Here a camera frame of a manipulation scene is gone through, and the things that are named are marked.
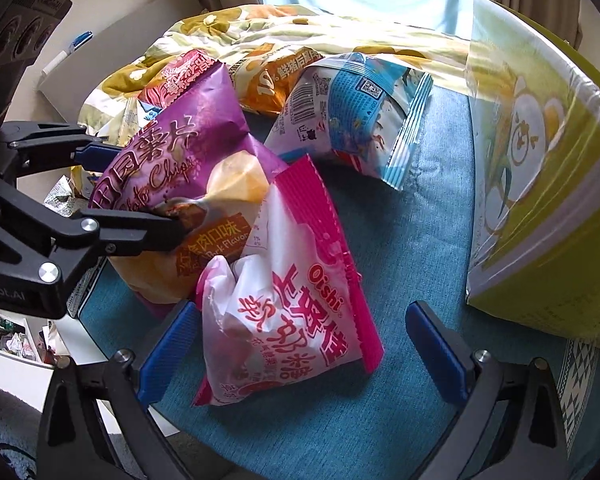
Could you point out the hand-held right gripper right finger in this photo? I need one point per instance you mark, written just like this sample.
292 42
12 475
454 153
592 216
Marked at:
437 355

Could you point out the blue and white snack bag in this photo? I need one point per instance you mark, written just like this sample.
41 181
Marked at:
345 110

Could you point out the yellow floral blanket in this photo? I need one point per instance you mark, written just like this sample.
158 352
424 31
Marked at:
330 35

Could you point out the pink and white candy bag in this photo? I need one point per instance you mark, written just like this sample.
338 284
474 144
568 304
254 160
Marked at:
290 310

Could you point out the orange chip bag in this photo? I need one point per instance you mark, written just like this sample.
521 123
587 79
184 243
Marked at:
265 85

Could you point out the white cabinet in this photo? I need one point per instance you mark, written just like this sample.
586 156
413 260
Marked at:
120 35

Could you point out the purple potato chip bag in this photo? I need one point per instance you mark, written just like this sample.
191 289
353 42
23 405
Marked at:
180 150

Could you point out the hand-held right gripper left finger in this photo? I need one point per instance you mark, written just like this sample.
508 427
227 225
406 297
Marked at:
167 360

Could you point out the green bear print box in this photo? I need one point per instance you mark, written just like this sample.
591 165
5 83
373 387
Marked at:
540 185

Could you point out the red snack bag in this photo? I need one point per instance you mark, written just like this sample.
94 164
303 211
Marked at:
180 80

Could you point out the grey printed snack bag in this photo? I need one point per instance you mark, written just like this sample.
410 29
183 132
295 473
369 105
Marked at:
62 200

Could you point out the blue tablecloth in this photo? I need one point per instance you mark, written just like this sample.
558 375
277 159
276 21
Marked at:
405 240

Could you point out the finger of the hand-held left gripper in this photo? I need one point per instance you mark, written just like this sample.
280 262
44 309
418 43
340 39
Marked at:
140 232
92 155

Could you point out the blue pen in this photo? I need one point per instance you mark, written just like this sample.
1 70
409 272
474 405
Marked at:
81 41

